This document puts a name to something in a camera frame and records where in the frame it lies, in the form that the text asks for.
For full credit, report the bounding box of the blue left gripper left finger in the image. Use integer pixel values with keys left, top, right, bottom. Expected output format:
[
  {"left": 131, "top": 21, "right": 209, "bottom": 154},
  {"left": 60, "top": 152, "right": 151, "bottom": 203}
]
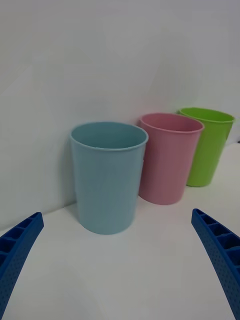
[{"left": 0, "top": 211, "right": 45, "bottom": 320}]

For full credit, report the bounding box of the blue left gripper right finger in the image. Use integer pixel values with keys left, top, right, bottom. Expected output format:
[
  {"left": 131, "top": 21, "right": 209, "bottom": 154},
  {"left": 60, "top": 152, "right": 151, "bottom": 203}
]
[{"left": 191, "top": 208, "right": 240, "bottom": 320}]

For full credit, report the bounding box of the green plastic bin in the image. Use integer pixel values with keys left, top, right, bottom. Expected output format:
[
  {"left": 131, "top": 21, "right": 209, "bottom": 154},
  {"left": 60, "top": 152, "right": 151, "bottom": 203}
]
[{"left": 176, "top": 106, "right": 236, "bottom": 188}]

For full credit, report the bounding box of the pink plastic bin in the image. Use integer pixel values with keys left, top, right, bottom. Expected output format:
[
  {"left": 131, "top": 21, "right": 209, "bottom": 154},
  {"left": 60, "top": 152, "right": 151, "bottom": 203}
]
[{"left": 138, "top": 112, "right": 205, "bottom": 206}]

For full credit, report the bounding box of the pale blue plastic bin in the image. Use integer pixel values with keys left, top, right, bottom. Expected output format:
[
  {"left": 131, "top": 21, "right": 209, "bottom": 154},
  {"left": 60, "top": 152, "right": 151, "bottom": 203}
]
[{"left": 69, "top": 121, "right": 149, "bottom": 235}]

